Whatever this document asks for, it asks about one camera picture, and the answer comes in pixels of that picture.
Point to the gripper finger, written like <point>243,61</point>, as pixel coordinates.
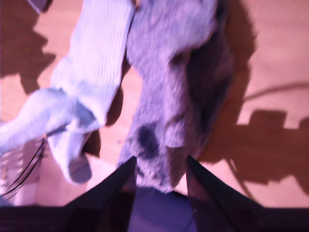
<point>217,207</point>
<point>108,207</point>

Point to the light blue toucan sock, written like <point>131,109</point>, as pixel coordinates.
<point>38,4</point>

